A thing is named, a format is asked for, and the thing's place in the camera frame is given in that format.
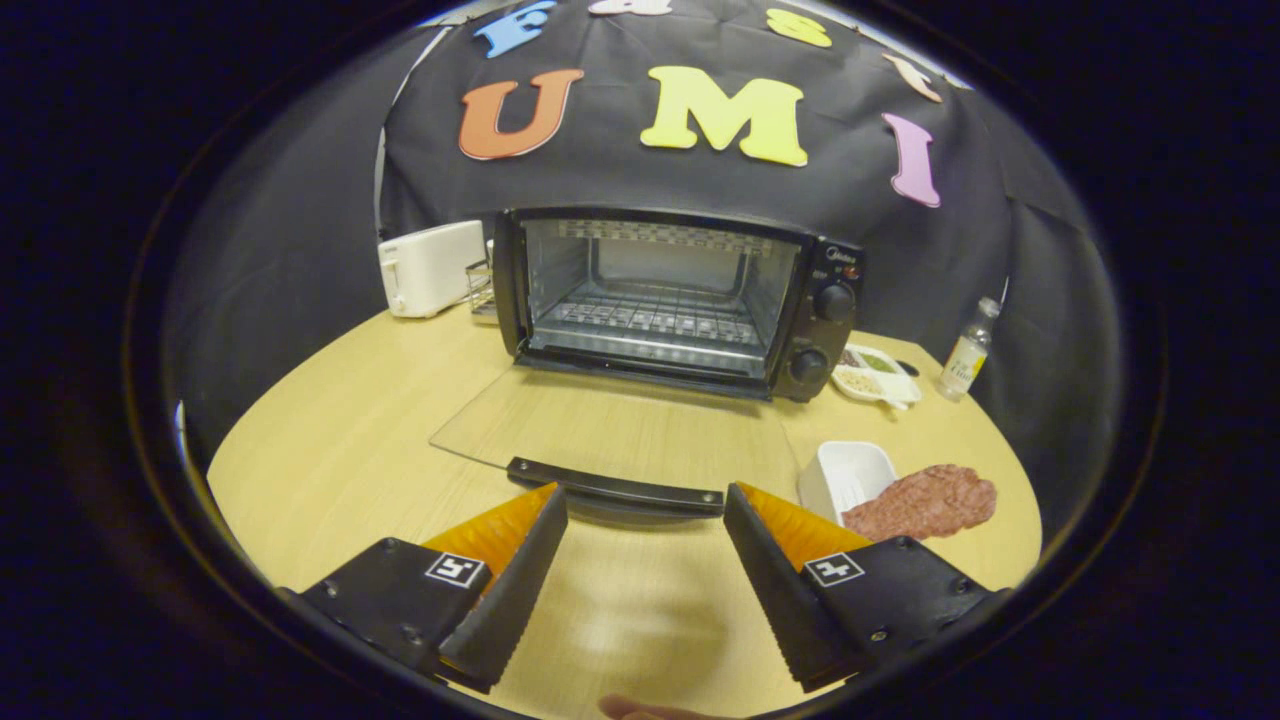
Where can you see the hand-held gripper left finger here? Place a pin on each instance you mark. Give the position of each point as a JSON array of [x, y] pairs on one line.
[[505, 600]]

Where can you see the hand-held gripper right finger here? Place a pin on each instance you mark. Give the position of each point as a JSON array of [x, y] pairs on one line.
[[785, 600]]

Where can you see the brown meat piece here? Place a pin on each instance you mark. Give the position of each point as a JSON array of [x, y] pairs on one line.
[[930, 500]]

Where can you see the black toaster oven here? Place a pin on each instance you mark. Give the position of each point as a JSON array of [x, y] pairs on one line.
[[835, 340]]

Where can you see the white toaster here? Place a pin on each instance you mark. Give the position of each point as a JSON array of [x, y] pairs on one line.
[[430, 265]]

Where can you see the small white ribbed tray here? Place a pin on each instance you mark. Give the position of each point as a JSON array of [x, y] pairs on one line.
[[845, 470]]

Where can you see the white divided dish of beans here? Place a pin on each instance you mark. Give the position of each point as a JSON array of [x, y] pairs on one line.
[[860, 382]]

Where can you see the clear bottle with yellow label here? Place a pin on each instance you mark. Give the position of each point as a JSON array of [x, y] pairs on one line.
[[965, 365]]

